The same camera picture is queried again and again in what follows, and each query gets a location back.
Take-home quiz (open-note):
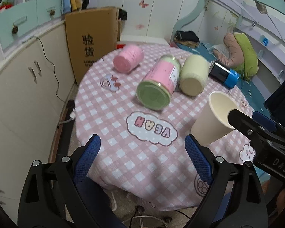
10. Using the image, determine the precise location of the pink green lidded jar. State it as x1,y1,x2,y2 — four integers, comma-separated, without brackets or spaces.
136,55,182,111

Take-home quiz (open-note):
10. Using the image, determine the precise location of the teal drawer cabinet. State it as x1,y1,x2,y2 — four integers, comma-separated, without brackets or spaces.
0,0,61,49

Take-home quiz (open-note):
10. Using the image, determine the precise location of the folded dark clothes pile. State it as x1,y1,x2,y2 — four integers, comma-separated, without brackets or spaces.
173,30,200,48

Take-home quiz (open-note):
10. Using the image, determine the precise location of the green pink plush pillow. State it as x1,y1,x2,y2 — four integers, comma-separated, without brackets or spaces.
213,32,258,81

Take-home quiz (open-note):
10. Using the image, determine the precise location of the teal bunk bed frame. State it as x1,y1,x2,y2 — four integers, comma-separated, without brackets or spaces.
173,0,285,83

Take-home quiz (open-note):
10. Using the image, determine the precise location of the pink fuzzy cup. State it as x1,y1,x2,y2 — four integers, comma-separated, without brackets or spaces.
113,44,144,74

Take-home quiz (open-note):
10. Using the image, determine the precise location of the red strawberry plush toy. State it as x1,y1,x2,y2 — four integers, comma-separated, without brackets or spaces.
0,2,13,10

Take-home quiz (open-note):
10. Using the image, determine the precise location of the white paper cup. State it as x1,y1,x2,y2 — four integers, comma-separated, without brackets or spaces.
191,91,239,146

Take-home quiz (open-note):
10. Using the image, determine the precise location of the white butterfly wardrobe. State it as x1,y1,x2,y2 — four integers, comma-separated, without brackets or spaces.
89,0,205,46

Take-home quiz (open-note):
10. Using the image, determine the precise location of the black power cable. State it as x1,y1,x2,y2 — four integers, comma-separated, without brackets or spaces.
34,35,76,114

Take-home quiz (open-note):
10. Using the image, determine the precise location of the pale green fuzzy cup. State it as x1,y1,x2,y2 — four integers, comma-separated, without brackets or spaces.
180,55,210,97

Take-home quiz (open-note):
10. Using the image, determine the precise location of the cream low cabinet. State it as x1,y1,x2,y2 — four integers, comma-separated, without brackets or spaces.
0,22,74,222

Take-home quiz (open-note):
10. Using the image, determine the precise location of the black blue cylinder cup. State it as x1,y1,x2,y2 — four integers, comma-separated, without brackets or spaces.
209,62,240,89

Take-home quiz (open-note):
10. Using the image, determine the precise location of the blue box on shelf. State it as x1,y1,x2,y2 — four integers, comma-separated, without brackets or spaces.
263,38,269,46

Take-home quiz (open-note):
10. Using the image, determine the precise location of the pink checkered tablecloth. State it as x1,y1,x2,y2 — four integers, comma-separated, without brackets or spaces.
75,44,253,211

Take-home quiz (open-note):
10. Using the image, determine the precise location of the brown cardboard box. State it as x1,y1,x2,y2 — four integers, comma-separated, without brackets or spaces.
65,7,119,84

